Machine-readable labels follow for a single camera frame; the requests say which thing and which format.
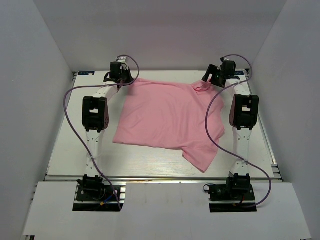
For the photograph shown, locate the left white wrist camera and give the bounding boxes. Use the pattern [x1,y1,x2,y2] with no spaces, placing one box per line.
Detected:
[116,56,128,71]

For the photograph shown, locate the aluminium table front rail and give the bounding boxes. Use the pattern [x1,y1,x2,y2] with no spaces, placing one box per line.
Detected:
[44,174,285,183]

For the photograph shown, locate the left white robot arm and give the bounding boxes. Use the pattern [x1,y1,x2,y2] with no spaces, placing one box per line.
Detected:
[82,56,135,177]

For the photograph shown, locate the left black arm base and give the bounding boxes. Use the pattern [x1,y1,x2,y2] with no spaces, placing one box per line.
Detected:
[72,175,125,212]

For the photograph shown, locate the left blue table label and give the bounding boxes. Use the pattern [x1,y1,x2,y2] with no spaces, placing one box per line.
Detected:
[77,71,95,76]

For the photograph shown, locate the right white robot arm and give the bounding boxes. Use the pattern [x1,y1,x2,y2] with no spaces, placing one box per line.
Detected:
[202,55,259,178]

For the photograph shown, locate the pink t shirt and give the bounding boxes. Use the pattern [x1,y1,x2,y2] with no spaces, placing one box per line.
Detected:
[113,78,225,173]

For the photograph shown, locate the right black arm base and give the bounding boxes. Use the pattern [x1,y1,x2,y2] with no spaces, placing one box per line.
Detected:
[203,173,257,213]

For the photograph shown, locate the right blue table label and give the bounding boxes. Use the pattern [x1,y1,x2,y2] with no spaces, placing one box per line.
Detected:
[234,71,245,76]

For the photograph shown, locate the blue table label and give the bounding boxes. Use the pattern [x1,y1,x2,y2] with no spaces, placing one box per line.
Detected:
[77,71,95,76]
[234,71,245,76]

